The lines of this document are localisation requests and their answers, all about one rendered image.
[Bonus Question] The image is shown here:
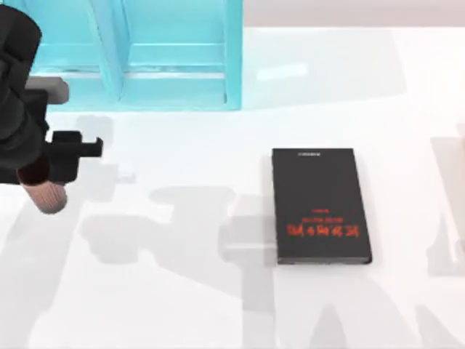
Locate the pink ribbed cylinder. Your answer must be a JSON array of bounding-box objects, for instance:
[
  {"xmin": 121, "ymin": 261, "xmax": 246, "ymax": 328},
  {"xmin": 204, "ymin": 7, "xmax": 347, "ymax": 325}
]
[{"xmin": 17, "ymin": 164, "xmax": 69, "ymax": 215}]

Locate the pale grey rounded box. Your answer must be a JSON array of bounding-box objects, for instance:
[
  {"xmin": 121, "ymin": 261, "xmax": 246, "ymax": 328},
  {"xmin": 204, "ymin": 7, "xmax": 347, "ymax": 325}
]
[{"xmin": 24, "ymin": 76, "xmax": 70, "ymax": 107}]

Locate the light blue rack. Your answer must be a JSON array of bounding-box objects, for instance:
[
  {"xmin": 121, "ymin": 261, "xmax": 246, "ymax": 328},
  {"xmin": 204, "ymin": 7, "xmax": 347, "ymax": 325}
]
[{"xmin": 13, "ymin": 0, "xmax": 243, "ymax": 112}]

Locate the black book with red lettering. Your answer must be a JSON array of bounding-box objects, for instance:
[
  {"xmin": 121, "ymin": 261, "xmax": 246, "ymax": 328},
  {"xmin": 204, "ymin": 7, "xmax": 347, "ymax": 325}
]
[{"xmin": 271, "ymin": 147, "xmax": 373, "ymax": 265}]

